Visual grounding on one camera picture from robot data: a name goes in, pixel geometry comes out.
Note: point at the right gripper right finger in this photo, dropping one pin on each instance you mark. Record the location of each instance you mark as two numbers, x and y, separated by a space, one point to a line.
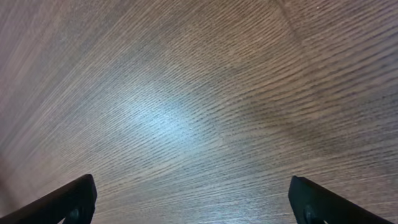
311 203

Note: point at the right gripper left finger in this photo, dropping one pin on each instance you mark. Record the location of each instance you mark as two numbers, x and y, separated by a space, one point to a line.
72 203

